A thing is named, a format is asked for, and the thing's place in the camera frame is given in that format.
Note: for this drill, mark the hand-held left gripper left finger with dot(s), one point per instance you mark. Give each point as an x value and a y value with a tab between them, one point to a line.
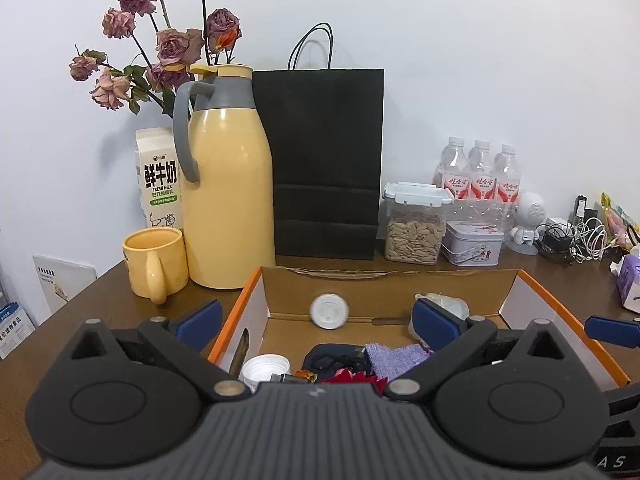
200	325

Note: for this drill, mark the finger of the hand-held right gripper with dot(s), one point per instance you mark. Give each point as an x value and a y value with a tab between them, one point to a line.
612	331

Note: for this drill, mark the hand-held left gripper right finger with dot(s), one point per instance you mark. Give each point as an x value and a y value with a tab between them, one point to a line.
435	322

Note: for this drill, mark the purple fabric pouch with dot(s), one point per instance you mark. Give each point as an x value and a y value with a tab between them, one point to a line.
395	360

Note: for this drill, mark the red cardboard box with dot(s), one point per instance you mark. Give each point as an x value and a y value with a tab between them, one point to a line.
390	290

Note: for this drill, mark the red artificial rose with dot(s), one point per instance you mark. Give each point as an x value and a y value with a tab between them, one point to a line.
357	382

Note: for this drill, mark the white round ringed lid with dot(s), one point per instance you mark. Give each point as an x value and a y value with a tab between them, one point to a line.
328	311

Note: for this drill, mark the dark blue zip case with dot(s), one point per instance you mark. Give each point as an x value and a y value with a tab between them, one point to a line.
325	355

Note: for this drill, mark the purple tissue pack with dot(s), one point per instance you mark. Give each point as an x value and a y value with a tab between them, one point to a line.
630	282

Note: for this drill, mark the yellow mug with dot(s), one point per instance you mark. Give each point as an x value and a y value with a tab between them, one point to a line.
150	260

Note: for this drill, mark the printed tin box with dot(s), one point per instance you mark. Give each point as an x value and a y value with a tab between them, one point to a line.
472	245

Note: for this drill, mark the clear seed container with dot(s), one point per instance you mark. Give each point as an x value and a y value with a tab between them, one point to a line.
415	235

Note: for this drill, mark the colourful snack packet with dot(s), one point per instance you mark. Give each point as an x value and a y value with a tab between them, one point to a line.
620	220

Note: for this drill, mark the yellow thermos jug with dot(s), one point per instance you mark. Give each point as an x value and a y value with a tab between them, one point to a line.
225	200

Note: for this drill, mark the black plug adapter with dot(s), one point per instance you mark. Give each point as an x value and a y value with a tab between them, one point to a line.
580	207

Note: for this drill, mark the white leaflet card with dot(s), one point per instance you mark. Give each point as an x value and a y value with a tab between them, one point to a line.
65	285

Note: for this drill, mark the white robot speaker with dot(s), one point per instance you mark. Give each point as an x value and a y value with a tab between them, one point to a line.
530	215

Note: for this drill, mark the white milk carton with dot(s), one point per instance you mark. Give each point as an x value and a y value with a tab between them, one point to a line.
157	180

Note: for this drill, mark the clear water bottle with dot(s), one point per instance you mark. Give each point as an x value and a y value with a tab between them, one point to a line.
506	177
452	170
481	172

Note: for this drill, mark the blue white packet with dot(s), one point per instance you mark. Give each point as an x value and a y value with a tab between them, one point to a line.
15	330

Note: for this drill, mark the black paper bag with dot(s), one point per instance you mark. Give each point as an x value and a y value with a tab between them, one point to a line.
325	160

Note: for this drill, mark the dried rose bouquet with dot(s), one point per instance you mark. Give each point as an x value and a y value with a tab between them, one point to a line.
170	45

